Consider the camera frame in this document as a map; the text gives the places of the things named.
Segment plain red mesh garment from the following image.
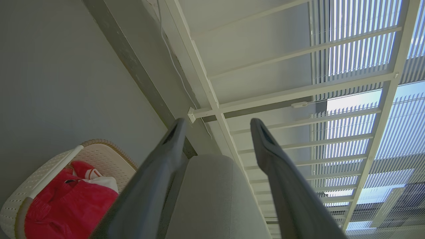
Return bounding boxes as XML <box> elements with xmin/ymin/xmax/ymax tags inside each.
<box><xmin>25</xmin><ymin>168</ymin><xmax>119</xmax><ymax>239</ymax></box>

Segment thin white wall cable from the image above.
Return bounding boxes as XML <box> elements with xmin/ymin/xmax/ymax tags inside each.
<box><xmin>156</xmin><ymin>0</ymin><xmax>213</xmax><ymax>140</ymax></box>

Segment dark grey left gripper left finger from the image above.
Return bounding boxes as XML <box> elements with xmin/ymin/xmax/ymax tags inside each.
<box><xmin>90</xmin><ymin>118</ymin><xmax>188</xmax><ymax>239</ymax></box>

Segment white perforated laundry basket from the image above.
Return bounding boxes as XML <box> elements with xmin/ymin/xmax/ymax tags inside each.
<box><xmin>0</xmin><ymin>139</ymin><xmax>138</xmax><ymax>239</ymax></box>

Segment white slatted window blinds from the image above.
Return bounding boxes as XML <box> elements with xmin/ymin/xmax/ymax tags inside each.
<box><xmin>309</xmin><ymin>0</ymin><xmax>425</xmax><ymax>239</ymax></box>

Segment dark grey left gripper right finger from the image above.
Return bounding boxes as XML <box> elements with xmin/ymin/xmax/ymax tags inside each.
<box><xmin>250</xmin><ymin>118</ymin><xmax>347</xmax><ymax>239</ymax></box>

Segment white window frame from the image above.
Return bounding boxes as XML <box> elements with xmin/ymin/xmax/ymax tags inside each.
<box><xmin>164</xmin><ymin>0</ymin><xmax>425</xmax><ymax>239</ymax></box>

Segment red jersey with striped trim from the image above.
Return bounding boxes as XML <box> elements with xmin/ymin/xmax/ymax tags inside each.
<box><xmin>70</xmin><ymin>161</ymin><xmax>119</xmax><ymax>193</ymax></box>

